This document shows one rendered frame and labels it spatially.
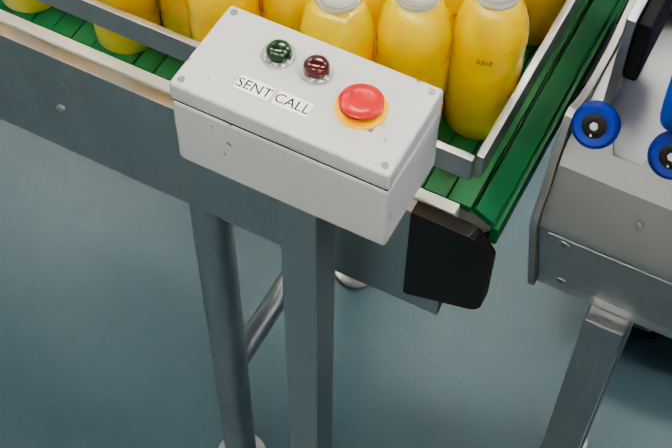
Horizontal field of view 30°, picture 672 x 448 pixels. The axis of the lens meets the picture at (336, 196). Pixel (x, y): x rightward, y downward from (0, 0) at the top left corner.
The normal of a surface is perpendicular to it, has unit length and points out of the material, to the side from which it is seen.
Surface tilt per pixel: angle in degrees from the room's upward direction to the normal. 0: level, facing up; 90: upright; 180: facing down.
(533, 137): 30
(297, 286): 90
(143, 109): 90
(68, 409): 0
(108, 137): 90
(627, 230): 71
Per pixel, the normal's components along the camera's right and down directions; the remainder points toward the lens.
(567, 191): -0.44, 0.48
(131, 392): 0.01, -0.58
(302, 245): -0.47, 0.72
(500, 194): 0.45, -0.31
